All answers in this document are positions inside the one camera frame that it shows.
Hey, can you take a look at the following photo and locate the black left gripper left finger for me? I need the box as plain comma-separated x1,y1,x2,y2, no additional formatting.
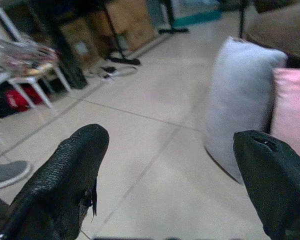
0,123,110,240

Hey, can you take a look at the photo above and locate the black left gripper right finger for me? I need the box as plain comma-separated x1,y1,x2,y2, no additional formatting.
233,129,300,240

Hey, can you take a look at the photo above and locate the pink pillow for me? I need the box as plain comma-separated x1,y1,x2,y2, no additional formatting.
269,67,300,166

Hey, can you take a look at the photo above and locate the white pillow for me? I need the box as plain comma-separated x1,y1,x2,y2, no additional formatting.
204,36,289,185

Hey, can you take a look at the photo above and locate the brown sofa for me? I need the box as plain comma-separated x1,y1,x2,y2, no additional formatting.
244,1,300,71

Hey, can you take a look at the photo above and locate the grey shoe with white sole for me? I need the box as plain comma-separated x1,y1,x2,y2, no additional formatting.
0,160,32,192

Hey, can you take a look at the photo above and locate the red and black bag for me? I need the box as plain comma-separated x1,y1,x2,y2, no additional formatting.
0,83,45,119

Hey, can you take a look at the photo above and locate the black stand leg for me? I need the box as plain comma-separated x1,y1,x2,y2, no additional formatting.
27,0,88,90

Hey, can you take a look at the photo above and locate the clear plastic bag clutter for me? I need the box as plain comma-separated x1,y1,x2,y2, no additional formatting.
0,37,59,76

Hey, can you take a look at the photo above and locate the black tripod stand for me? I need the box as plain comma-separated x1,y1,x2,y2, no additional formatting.
99,0,142,66

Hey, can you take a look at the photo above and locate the thin black pole stand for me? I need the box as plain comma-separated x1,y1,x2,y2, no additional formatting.
237,0,248,39

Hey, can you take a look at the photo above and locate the large brown cardboard box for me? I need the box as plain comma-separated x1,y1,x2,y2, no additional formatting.
105,0,159,52

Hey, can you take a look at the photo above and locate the teal edged glass partition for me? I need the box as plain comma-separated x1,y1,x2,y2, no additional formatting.
171,0,222,28

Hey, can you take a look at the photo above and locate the black T-base stand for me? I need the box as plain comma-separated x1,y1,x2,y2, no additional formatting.
157,0,190,35

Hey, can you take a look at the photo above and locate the white cable on floor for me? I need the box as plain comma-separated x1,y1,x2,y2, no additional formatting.
86,63,138,80

